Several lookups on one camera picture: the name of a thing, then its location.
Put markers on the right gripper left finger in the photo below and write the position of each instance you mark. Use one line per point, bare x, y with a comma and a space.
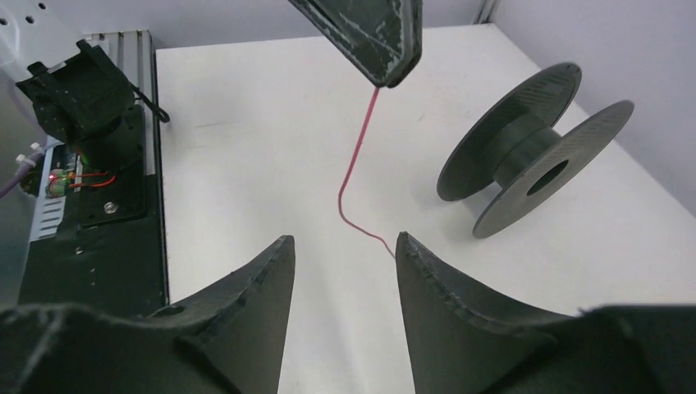
227, 338

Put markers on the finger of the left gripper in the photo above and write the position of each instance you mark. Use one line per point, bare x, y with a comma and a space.
381, 38

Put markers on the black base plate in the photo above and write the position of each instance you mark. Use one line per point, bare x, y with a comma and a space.
108, 249

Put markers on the black cable spool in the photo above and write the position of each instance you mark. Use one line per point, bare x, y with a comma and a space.
514, 144

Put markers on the right white cable duct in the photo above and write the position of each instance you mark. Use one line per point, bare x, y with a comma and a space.
48, 212

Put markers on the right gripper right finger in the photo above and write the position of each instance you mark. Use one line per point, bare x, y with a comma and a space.
465, 337

